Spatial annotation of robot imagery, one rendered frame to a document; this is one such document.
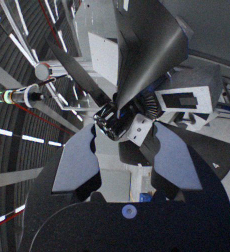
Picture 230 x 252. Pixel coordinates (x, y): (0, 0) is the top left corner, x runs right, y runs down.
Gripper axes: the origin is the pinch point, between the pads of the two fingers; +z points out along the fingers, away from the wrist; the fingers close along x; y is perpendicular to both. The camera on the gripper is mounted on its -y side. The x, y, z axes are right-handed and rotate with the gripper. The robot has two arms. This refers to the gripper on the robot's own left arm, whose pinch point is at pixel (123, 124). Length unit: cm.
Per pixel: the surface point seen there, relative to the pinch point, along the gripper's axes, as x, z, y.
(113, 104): -2.6, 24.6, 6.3
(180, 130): 15.1, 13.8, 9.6
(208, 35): 66, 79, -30
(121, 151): -0.1, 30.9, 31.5
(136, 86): 1.8, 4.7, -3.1
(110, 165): -114, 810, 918
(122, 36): 0.2, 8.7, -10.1
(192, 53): 49, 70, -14
